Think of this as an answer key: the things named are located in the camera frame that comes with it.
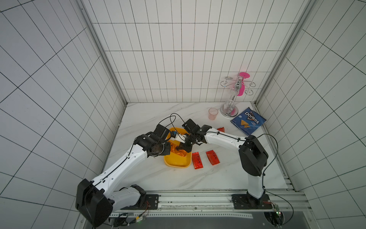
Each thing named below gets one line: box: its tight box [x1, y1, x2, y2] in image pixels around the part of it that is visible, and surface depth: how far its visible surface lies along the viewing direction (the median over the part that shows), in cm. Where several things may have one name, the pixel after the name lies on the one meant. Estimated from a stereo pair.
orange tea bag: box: [170, 142, 189, 157], surface depth 85 cm
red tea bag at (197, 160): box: [191, 151, 204, 170], surface depth 89 cm
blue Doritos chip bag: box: [230, 106, 267, 136], surface depth 108 cm
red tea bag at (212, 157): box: [205, 149, 221, 166], surface depth 89 cm
